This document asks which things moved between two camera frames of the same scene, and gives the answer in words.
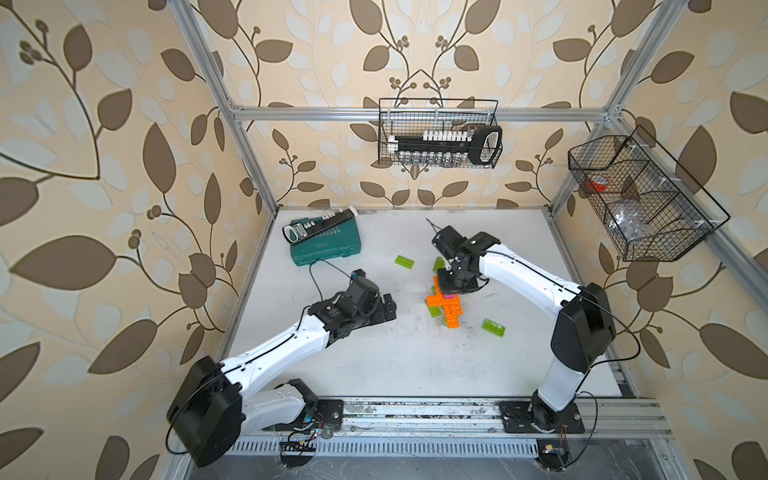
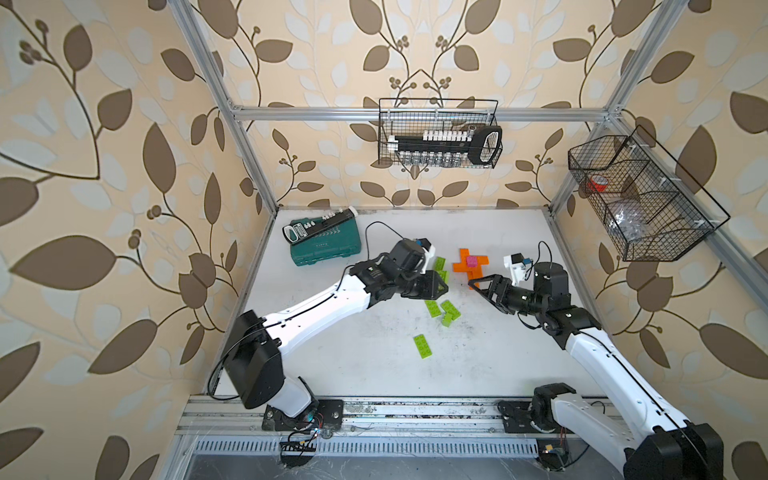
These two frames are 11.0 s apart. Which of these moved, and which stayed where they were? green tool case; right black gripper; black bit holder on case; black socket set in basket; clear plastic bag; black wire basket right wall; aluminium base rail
Moved: right black gripper
Stayed: black wire basket right wall; green tool case; aluminium base rail; black bit holder on case; black socket set in basket; clear plastic bag
